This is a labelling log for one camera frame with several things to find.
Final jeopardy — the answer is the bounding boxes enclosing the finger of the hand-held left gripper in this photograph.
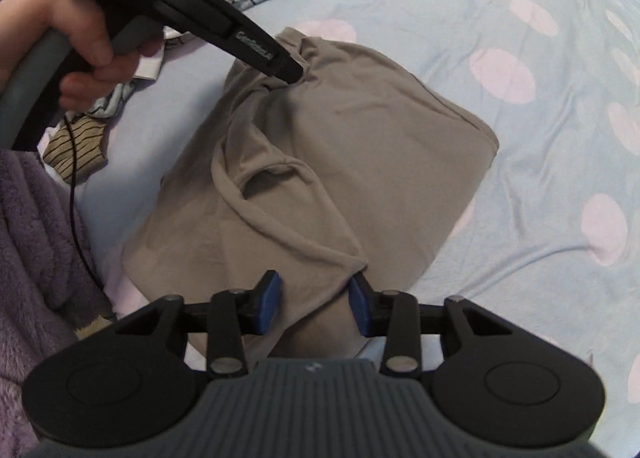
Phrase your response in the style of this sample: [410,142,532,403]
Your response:
[155,0,306,85]

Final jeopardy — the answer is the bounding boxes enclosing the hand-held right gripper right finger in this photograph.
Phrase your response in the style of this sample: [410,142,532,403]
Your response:
[349,275,516,380]

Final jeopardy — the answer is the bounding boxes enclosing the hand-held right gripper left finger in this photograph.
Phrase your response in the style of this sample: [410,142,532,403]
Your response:
[115,269,282,380]

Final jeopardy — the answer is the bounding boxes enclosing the tan long-sleeve shirt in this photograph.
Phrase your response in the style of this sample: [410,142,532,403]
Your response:
[121,27,500,361]

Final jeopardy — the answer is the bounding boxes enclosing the person's left hand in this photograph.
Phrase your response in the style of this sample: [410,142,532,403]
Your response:
[0,0,166,112]

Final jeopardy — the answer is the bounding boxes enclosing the beige striped cloth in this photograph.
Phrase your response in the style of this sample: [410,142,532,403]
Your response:
[42,115,108,184]

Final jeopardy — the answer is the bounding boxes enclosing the pink dotted bed sheet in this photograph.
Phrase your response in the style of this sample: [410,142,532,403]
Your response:
[40,0,640,439]

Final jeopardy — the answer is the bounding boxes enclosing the purple fleece robe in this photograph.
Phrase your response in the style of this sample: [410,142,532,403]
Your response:
[0,148,118,458]

